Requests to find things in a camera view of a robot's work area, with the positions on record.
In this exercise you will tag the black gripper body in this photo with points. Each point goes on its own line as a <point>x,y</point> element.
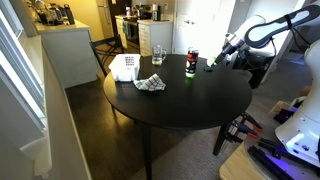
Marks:
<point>228,49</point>

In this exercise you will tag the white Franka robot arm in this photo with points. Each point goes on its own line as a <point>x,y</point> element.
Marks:
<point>283,23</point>

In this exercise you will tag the dark soda can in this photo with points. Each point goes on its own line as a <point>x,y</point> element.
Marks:
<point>192,63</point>

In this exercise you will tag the small round flat lid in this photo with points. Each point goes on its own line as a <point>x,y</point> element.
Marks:
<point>208,69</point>

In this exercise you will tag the white door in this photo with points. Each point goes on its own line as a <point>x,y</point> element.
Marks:
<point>196,30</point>

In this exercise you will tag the round black table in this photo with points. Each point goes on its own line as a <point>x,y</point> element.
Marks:
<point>180,103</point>

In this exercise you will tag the clear glass mug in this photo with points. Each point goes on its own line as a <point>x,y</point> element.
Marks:
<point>157,55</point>

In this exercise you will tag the white kitchen cabinet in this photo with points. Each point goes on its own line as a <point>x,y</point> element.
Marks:
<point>156,36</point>

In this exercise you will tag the black orange clamp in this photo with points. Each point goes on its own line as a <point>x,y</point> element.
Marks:
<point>251,120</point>
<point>243,129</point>

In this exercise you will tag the checkered dish cloth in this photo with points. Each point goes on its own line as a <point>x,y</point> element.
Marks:
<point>150,83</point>

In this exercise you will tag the silver coffee maker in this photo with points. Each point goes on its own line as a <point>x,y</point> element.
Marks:
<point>155,12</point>

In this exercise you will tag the black kitchen stove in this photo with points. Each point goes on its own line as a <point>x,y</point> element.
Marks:
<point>132,31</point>

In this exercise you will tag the white tissue box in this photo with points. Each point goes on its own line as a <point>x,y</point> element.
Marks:
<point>125,70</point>

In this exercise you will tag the hanging teal towel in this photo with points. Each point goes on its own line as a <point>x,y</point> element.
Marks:
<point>126,28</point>

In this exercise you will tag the light wooden board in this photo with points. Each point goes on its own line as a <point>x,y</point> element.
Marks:
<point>238,166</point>

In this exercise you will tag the dark wooden chair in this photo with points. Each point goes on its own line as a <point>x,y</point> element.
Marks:
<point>107,46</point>

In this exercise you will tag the white kitchen island counter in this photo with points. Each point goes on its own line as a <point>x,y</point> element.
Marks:
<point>68,53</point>

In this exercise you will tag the black water bottle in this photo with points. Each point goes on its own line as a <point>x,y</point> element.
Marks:
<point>69,15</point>

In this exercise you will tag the coffee machine with glass jug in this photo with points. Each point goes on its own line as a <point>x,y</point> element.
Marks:
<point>50,15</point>

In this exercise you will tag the black metal rail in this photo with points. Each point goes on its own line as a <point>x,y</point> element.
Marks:
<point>266,161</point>

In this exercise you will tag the white window frame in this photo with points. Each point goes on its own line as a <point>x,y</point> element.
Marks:
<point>20,76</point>

